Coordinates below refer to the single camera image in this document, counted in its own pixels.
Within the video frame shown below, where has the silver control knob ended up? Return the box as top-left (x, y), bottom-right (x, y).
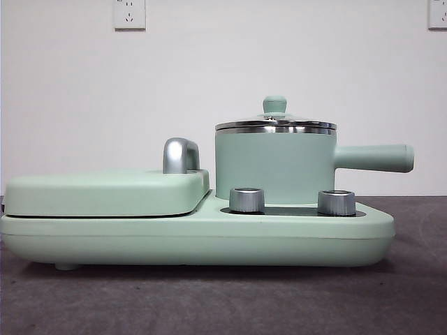
top-left (317, 189), bottom-right (356, 216)
top-left (228, 187), bottom-right (265, 213)

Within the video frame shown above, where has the green pot with stick handle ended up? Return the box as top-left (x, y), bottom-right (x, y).
top-left (214, 121), bottom-right (416, 205)

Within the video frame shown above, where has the glass lid with green knob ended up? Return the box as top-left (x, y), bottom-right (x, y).
top-left (214, 96), bottom-right (337, 135)

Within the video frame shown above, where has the white wall socket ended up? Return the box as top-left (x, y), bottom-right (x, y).
top-left (427, 0), bottom-right (447, 31)
top-left (113, 0), bottom-right (147, 31)

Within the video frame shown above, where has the green breakfast machine base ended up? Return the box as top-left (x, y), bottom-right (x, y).
top-left (0, 204), bottom-right (397, 271)

